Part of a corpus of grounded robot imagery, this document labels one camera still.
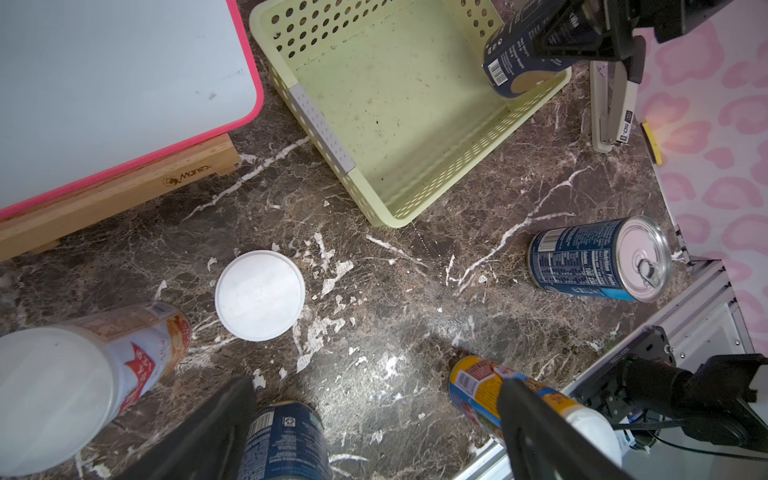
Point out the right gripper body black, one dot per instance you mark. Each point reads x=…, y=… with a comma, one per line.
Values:
x=669, y=19

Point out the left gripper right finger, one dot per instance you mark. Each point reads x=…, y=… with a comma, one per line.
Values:
x=540, y=444

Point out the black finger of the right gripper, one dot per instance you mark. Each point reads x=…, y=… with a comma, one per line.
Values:
x=573, y=31

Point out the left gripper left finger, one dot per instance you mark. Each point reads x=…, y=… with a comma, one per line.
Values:
x=209, y=444

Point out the dark navy tin can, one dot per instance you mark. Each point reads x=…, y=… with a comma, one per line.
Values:
x=510, y=63

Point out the grey black stapler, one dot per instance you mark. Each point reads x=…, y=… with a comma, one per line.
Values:
x=613, y=92

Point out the blue tin can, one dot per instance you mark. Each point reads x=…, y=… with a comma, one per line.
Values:
x=286, y=441
x=621, y=259

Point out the yellow can white lid spoon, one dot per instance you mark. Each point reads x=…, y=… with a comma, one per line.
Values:
x=475, y=384

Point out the small yellow white-lid can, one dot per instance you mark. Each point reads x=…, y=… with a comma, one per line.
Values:
x=260, y=295

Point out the red white lidded can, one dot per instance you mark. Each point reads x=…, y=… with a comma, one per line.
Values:
x=62, y=384

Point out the green plastic basket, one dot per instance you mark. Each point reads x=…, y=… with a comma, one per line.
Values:
x=392, y=93

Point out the yellow sticky note pad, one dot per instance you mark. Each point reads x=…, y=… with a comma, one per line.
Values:
x=652, y=144

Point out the wooden whiteboard stand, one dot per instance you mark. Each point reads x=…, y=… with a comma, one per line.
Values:
x=41, y=228

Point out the pink framed whiteboard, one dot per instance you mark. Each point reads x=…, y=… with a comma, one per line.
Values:
x=93, y=89

